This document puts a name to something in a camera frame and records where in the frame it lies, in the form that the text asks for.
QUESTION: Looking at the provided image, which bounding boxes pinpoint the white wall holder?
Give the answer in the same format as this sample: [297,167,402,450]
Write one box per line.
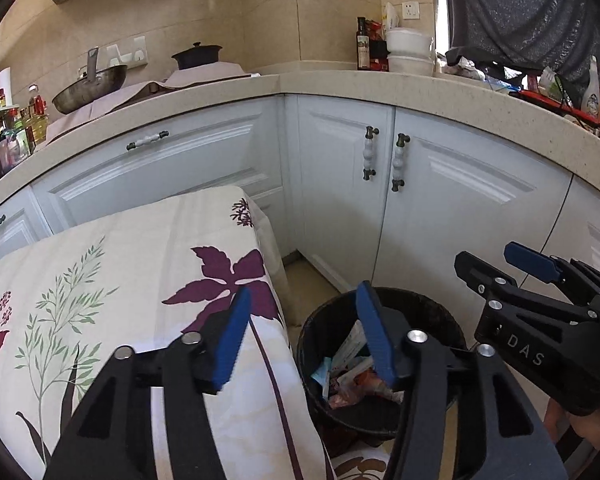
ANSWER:
[105,35,147,67]

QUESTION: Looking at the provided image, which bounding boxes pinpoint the narrow white cabinet door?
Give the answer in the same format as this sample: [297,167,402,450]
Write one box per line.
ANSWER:
[297,95,396,296]

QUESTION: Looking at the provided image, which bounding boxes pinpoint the white lidded bowl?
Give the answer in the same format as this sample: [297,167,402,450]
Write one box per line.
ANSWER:
[385,29,436,57]
[387,55,435,77]

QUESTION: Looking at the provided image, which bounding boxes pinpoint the white sachet packet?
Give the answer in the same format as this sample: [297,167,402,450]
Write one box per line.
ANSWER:
[332,321,368,368]

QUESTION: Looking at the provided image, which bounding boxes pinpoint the white spray bottle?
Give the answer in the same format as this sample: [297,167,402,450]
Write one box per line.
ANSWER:
[581,56,600,120]

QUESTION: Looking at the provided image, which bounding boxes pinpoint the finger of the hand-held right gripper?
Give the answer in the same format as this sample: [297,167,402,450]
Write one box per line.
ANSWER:
[504,242,600,306]
[454,251,600,326]

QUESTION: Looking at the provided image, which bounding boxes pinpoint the green packet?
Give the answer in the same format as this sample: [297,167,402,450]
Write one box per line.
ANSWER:
[537,66,563,98]

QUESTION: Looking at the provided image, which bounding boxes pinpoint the vertical cabinet door handle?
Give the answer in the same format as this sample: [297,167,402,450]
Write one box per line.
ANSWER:
[364,126,380,181]
[391,133,412,192]

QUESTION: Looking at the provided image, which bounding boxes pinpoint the crumpled cloth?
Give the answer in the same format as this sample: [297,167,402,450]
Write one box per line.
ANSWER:
[440,55,486,81]

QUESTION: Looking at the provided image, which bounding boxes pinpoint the black cooking pot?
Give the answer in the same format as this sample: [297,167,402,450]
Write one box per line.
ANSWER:
[171,42,223,71]

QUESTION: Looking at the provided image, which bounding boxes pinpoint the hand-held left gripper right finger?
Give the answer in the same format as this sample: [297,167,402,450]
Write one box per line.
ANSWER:
[355,281,568,480]

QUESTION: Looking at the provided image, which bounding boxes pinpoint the wide white cabinet door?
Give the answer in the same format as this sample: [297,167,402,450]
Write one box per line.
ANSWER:
[370,107,576,311]

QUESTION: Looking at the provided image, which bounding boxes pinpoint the person's right hand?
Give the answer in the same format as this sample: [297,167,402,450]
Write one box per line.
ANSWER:
[544,394,600,461]

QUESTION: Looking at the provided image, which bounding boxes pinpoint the wide white cabinet drawer front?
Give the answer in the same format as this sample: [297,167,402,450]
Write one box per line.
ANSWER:
[32,97,286,231]

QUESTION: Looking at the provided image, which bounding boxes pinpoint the long drawer handle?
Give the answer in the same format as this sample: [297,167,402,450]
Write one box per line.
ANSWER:
[126,131,170,152]

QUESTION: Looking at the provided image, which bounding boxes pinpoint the dark oil bottle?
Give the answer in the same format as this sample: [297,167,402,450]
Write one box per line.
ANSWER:
[356,16,371,70]

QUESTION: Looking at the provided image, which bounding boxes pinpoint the small white cabinet front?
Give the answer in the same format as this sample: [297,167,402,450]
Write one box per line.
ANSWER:
[0,185,56,261]

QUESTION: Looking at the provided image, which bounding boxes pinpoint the dark grey curtain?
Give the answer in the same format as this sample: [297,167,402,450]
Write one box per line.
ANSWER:
[440,0,600,91]

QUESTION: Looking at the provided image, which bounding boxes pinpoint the pale pink cloth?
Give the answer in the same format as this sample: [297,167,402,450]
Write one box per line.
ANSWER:
[45,81,173,143]
[165,61,261,88]

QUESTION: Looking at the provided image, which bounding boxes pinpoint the black trash bin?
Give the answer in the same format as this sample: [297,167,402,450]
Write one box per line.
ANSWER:
[296,287,468,443]

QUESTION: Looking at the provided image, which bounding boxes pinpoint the steel wok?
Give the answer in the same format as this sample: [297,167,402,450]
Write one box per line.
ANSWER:
[52,64,129,115]

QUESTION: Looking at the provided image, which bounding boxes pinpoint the floral tablecloth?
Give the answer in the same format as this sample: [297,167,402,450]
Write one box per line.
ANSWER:
[0,185,396,480]

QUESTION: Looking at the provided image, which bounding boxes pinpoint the red tray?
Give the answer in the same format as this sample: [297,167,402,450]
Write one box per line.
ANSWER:
[510,89,600,123]

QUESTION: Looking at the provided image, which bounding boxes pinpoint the teal and white tube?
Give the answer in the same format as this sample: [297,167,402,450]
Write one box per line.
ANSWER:
[311,357,335,398]

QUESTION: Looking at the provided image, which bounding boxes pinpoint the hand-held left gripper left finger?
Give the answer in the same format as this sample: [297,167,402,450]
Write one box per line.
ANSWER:
[42,286,253,480]

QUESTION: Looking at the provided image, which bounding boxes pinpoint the condiment bottles rack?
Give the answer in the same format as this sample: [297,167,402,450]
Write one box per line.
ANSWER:
[0,85,51,196]

